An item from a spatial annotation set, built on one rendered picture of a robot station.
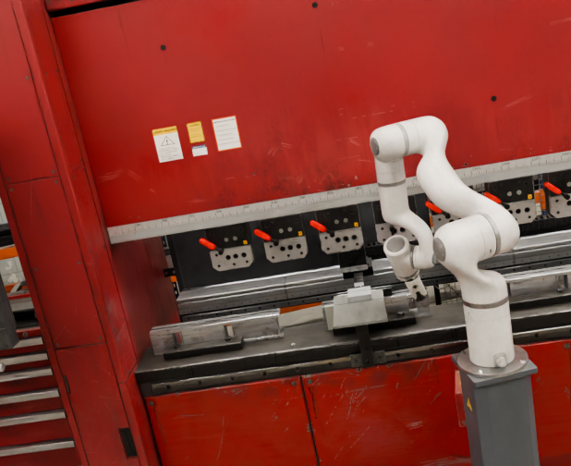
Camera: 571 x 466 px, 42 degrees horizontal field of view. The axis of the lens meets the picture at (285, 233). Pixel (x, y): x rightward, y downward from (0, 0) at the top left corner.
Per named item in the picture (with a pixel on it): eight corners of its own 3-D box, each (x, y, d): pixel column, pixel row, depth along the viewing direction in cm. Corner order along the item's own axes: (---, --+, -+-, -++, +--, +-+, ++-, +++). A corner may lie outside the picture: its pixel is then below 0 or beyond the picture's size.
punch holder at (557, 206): (552, 219, 258) (547, 173, 253) (545, 212, 266) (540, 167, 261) (596, 212, 256) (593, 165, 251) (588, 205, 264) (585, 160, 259)
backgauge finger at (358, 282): (344, 294, 279) (342, 281, 277) (343, 270, 303) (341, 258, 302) (376, 288, 277) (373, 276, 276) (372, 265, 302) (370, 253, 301)
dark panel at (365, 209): (180, 297, 334) (157, 202, 322) (181, 295, 336) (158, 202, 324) (433, 258, 321) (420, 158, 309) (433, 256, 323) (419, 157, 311)
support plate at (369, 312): (334, 329, 249) (334, 326, 249) (334, 299, 274) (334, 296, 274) (387, 321, 247) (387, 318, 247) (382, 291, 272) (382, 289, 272)
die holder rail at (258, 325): (154, 355, 284) (149, 333, 282) (158, 349, 290) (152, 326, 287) (283, 337, 279) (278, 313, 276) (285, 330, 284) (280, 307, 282)
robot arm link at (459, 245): (517, 300, 198) (508, 214, 192) (457, 320, 193) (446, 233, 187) (491, 287, 209) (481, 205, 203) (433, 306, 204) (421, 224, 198)
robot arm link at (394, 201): (431, 174, 236) (440, 263, 246) (382, 176, 243) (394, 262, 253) (422, 183, 228) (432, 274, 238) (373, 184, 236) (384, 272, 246)
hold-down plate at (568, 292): (491, 313, 265) (490, 305, 264) (488, 307, 270) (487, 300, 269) (577, 300, 262) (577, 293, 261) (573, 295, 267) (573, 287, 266)
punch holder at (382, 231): (378, 246, 264) (371, 202, 260) (377, 239, 272) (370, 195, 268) (420, 239, 263) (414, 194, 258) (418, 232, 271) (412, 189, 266)
